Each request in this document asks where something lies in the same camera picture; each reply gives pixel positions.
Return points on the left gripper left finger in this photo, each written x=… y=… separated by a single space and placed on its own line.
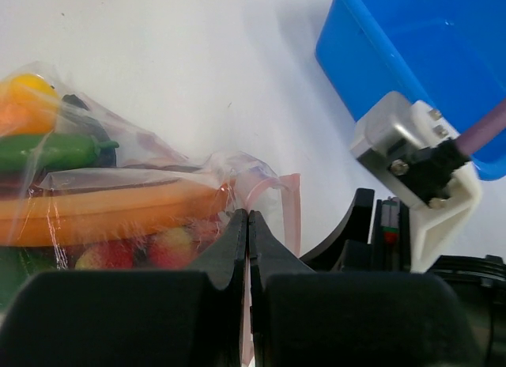
x=192 y=317

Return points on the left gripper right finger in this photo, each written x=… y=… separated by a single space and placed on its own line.
x=300 y=317

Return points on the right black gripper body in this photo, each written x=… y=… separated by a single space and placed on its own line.
x=374 y=235

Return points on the fake lychee bunch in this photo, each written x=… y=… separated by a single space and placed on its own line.
x=172 y=249

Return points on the orange papaya slice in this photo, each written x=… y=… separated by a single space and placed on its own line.
x=107 y=215

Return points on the clear zip top bag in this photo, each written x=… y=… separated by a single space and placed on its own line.
x=254 y=187

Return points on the green fake chili pepper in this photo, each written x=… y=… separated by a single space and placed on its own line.
x=54 y=152

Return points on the yellow fake mango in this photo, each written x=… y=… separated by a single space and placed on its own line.
x=29 y=105

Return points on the blue plastic bin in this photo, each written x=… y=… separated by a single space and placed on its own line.
x=448 y=53

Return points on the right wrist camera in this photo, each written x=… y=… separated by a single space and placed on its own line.
x=410 y=148

